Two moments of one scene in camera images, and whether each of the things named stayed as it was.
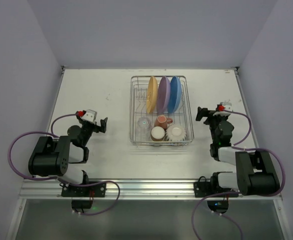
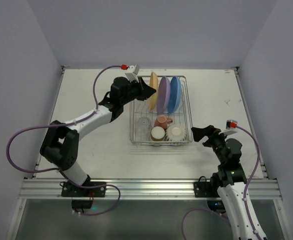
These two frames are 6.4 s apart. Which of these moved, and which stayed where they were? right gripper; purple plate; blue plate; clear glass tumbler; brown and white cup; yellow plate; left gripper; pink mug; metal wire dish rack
Moved: yellow plate; left gripper; right gripper
Stayed: blue plate; brown and white cup; clear glass tumbler; purple plate; pink mug; metal wire dish rack
